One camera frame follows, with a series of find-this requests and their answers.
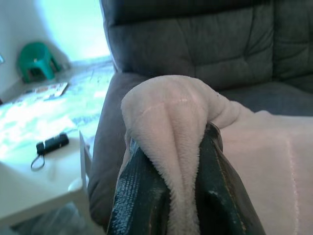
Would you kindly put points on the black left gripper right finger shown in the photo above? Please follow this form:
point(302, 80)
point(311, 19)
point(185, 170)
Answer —
point(220, 191)

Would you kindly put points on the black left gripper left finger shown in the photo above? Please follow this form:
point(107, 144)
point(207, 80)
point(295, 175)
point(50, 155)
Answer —
point(139, 195)

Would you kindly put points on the pink plush pillow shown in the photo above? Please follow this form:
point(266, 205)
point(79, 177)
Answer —
point(264, 166)

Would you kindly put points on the printed floor mat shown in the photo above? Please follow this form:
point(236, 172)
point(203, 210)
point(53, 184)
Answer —
point(49, 90)

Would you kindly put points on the brown fabric sofa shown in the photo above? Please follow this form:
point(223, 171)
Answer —
point(195, 44)

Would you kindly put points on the white side table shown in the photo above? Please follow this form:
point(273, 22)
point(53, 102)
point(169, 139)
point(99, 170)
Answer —
point(36, 188)

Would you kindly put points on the green plastic stool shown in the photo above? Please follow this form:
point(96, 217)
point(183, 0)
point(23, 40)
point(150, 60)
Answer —
point(36, 58)

